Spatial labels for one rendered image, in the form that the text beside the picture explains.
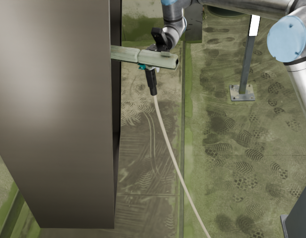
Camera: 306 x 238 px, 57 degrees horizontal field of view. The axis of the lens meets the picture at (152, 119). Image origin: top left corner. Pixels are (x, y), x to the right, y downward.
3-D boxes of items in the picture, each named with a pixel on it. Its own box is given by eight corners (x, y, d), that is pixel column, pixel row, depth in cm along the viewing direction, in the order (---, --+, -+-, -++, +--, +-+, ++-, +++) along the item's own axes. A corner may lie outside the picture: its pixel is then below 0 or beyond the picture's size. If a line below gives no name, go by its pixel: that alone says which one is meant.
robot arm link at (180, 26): (168, 11, 133) (169, 30, 140) (158, 24, 125) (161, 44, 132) (187, 12, 129) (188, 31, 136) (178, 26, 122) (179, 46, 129)
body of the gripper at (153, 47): (164, 69, 120) (174, 53, 127) (163, 52, 113) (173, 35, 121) (148, 66, 122) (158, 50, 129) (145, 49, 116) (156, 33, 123)
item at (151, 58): (182, 95, 121) (178, 49, 104) (178, 103, 118) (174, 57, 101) (86, 76, 138) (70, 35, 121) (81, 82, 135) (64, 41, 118)
